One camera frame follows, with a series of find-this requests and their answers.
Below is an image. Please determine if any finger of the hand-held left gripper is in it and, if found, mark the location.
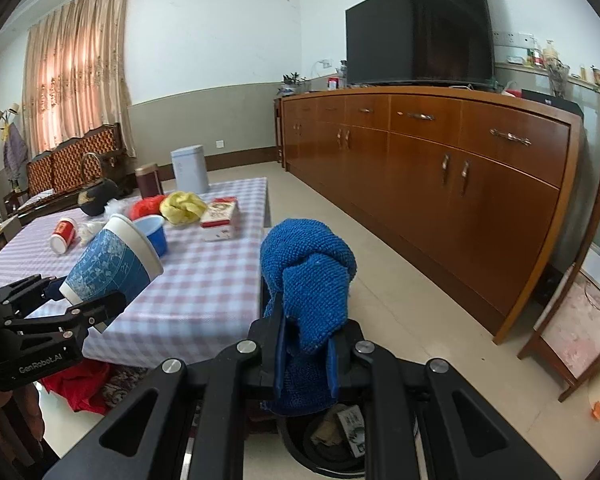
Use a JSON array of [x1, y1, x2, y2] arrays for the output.
[[0, 274, 72, 311], [2, 292, 128, 337]]

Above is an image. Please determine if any black teapot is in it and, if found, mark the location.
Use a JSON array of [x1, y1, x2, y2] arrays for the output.
[[76, 152, 121, 217]]

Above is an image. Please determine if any red mesh ball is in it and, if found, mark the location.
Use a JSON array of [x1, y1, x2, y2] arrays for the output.
[[129, 195, 167, 221]]

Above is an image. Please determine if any table with checkered cloth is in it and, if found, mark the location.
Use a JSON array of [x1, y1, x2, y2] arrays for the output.
[[0, 176, 272, 368]]

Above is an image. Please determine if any white tissue pack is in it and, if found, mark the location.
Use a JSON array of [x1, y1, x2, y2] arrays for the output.
[[102, 199, 132, 219]]

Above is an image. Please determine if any maroon canister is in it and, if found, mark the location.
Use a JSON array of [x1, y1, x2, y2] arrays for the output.
[[135, 162, 162, 199]]

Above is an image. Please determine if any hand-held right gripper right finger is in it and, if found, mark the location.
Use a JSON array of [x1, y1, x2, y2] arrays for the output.
[[328, 321, 563, 480]]

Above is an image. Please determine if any red and white carton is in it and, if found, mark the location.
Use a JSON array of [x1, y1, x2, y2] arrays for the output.
[[200, 197, 240, 242]]

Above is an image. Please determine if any blue knitted cloth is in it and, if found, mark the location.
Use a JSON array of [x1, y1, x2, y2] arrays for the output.
[[259, 218, 357, 416]]

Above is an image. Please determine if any blue plastic bowl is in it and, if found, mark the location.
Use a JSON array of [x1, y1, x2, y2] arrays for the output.
[[131, 215, 169, 257]]

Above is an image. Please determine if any small potted plant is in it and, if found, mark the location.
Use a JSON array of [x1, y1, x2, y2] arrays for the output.
[[278, 72, 306, 97]]

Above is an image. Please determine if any red cloth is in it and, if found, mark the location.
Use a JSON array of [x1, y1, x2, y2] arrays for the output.
[[42, 360, 112, 415]]

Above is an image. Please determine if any person's left hand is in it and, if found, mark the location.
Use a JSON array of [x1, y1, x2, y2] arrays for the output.
[[10, 385, 47, 461]]

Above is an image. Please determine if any wooden sideboard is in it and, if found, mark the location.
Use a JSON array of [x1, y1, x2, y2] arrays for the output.
[[274, 85, 588, 345]]

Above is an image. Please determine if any black box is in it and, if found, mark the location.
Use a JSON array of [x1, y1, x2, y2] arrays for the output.
[[521, 89, 584, 112]]

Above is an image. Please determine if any yellow knitted cloth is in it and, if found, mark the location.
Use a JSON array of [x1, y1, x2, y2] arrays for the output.
[[159, 191, 209, 226]]

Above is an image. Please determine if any wooden chair with floral cushion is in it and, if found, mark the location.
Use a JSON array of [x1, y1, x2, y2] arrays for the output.
[[517, 127, 600, 403]]

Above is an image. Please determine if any black television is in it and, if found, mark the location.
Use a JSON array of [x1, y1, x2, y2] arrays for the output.
[[345, 0, 496, 86]]

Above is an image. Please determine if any white plastic bag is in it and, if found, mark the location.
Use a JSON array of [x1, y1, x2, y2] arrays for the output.
[[77, 220, 106, 247]]

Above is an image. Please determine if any wooden bench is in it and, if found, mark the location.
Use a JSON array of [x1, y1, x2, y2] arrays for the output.
[[2, 122, 128, 217]]

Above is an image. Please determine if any peach curtain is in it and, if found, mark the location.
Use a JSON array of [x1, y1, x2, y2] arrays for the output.
[[21, 0, 133, 157]]

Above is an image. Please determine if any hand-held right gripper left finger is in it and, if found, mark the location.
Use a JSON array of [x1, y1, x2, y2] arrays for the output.
[[42, 292, 287, 480]]

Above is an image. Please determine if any blue patterned paper cup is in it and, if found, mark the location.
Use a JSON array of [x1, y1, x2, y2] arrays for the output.
[[59, 213, 165, 333]]

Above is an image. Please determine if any black trash bin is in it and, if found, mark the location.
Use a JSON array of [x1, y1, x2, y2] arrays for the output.
[[275, 400, 421, 478]]

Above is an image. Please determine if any pale blue tin canister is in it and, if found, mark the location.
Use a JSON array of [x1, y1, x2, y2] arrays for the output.
[[170, 144, 210, 195]]

